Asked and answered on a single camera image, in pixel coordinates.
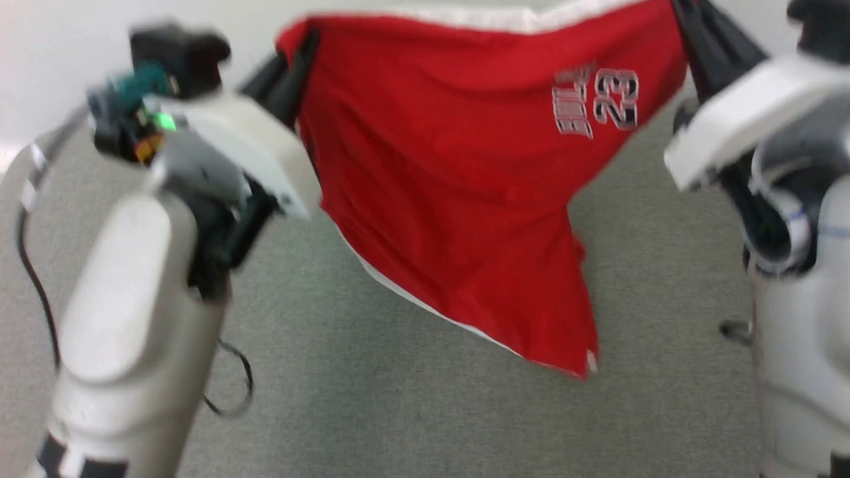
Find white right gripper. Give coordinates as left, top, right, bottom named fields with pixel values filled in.
left=663, top=0, right=850, bottom=194

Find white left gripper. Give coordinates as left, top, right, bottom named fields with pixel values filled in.
left=86, top=29, right=324, bottom=221

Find red shorts with 23 print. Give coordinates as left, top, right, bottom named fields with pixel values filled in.
left=276, top=0, right=691, bottom=380

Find grey fabric sofa surface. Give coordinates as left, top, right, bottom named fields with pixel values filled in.
left=0, top=86, right=764, bottom=478

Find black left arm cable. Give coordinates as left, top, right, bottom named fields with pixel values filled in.
left=15, top=106, right=255, bottom=420

